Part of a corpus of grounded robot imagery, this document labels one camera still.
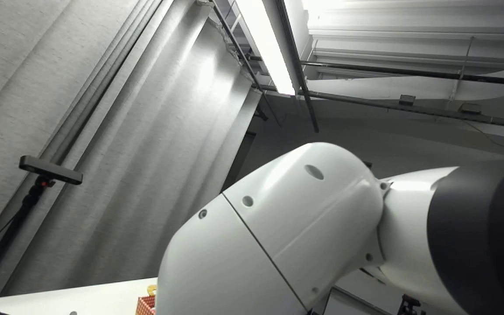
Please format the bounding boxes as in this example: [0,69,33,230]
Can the orange plastic cup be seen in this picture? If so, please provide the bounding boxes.
[136,295,159,315]

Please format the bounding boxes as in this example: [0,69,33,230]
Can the black camera stand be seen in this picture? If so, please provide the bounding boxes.
[0,153,86,307]

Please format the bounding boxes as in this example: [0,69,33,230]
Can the black ceiling pipe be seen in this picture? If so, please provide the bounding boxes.
[303,53,504,88]

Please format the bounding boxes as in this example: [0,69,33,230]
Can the ceiling light fixture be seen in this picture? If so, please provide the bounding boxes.
[233,0,299,99]

